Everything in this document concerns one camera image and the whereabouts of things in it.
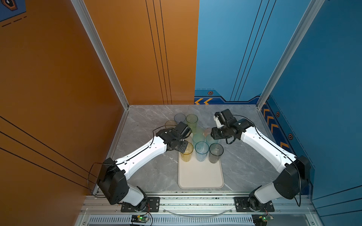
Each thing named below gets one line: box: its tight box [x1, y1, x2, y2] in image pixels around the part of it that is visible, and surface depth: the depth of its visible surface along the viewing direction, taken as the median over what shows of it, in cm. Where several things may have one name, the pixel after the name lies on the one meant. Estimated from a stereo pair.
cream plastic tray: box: [178, 144, 225, 190], surface depth 85 cm
